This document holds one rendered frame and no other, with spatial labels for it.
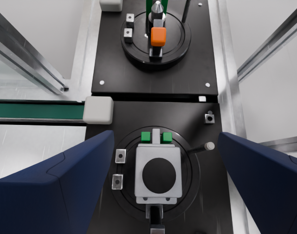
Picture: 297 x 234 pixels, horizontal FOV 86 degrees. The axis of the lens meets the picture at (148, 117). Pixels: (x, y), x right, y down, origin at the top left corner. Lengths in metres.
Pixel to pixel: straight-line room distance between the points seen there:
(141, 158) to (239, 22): 0.54
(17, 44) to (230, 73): 0.35
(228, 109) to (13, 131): 0.43
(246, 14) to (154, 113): 0.47
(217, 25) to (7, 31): 0.37
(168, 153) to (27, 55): 0.22
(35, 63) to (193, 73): 0.26
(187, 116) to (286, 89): 0.34
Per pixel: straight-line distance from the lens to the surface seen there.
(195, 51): 0.36
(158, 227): 0.19
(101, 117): 0.27
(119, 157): 0.24
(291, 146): 0.31
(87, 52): 0.39
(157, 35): 0.24
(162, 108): 0.29
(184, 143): 0.26
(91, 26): 0.43
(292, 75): 0.60
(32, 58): 0.29
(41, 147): 0.39
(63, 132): 0.37
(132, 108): 0.29
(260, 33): 0.63
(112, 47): 0.36
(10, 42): 0.26
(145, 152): 0.16
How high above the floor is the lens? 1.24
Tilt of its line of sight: 74 degrees down
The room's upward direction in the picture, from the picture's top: 2 degrees clockwise
